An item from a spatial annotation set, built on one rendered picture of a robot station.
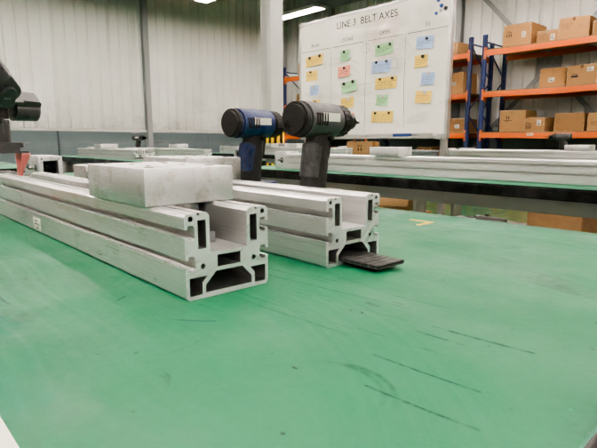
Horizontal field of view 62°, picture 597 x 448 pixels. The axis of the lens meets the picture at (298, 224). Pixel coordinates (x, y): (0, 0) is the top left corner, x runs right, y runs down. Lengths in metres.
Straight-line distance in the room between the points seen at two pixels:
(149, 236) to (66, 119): 12.28
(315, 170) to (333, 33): 3.59
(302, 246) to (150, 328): 0.26
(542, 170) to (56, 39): 11.83
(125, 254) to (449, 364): 0.39
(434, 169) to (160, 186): 1.79
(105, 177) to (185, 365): 0.32
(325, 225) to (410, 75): 3.30
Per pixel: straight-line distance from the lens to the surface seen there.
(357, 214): 0.66
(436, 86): 3.73
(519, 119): 10.82
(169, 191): 0.55
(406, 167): 2.31
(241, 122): 1.01
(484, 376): 0.36
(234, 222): 0.54
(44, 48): 12.86
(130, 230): 0.59
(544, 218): 4.20
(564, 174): 2.03
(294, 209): 0.65
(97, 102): 13.08
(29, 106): 1.43
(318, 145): 0.86
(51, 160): 2.23
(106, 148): 4.98
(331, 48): 4.40
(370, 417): 0.30
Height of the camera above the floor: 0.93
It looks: 9 degrees down
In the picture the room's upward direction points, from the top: straight up
